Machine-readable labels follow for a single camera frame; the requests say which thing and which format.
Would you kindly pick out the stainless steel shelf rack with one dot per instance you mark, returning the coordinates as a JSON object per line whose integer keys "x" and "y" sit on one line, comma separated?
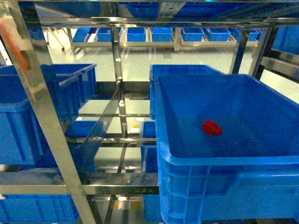
{"x": 20, "y": 28}

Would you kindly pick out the blue crate shelf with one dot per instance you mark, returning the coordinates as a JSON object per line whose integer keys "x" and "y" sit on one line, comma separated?
{"x": 151, "y": 203}
{"x": 22, "y": 141}
{"x": 38, "y": 209}

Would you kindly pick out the blue crate lower right shelf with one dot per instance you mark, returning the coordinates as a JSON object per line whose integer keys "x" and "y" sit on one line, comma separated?
{"x": 151, "y": 203}

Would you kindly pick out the blue crate upper left shelf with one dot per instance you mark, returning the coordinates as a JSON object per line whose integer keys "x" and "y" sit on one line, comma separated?
{"x": 22, "y": 141}

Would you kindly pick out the blue crate lower left shelf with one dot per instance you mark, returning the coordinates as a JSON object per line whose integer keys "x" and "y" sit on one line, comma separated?
{"x": 38, "y": 209}

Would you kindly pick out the red one-stud toy block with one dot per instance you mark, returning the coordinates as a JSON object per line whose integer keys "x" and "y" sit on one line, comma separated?
{"x": 211, "y": 128}

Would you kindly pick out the large blue shelf crate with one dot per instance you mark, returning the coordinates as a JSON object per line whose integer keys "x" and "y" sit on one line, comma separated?
{"x": 250, "y": 170}

